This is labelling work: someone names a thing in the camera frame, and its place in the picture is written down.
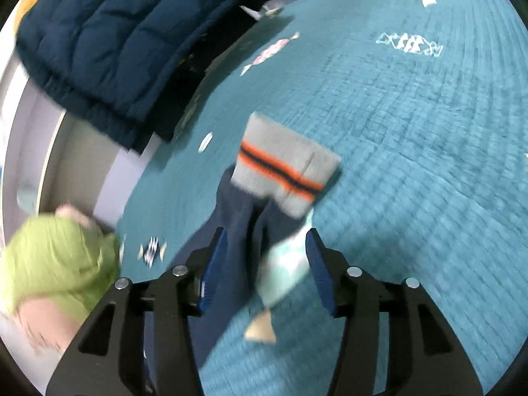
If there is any grey navy varsity jacket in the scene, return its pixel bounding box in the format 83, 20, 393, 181
171, 113, 340, 367

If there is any teal quilted bed mat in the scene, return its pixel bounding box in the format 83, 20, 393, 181
117, 0, 527, 390

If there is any yellow navy puffer jacket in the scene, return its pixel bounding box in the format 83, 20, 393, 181
16, 0, 269, 152

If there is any pink folded quilt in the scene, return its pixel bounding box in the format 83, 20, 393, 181
11, 204, 98, 352

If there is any lavender wall shelf unit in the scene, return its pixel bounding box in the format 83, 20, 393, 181
1, 57, 160, 242

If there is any green folded quilt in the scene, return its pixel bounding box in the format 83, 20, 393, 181
1, 214, 120, 323

